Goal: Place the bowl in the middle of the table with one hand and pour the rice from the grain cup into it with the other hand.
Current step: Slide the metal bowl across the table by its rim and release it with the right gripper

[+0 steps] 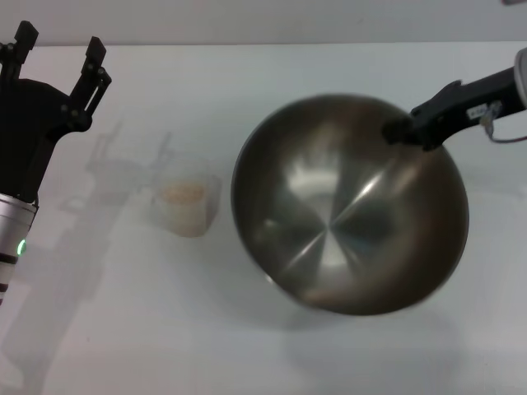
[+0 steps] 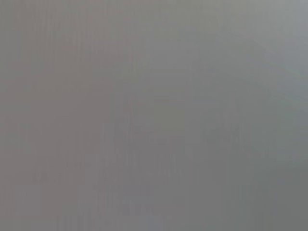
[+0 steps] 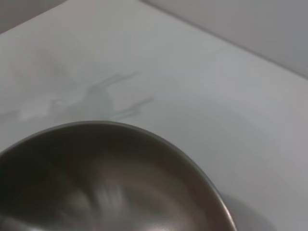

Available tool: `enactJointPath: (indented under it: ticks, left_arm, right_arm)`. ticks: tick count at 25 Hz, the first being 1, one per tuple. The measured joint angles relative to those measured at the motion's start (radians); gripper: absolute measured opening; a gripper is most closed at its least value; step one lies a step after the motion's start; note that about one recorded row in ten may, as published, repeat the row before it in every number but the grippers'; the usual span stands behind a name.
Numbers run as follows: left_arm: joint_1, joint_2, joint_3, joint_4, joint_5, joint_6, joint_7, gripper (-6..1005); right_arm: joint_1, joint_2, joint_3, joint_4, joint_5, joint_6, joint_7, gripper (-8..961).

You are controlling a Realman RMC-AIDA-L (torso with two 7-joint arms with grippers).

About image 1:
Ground thin right gripper cable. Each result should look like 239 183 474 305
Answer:
479 100 527 144

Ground white rice grains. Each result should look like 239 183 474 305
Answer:
161 183 207 203

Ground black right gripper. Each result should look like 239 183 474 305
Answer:
381 67 524 151

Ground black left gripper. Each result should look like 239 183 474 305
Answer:
0 20 113 203

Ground clear plastic measuring cup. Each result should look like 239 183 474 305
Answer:
96 158 223 239

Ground stainless steel mixing bowl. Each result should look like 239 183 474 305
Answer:
230 93 470 317

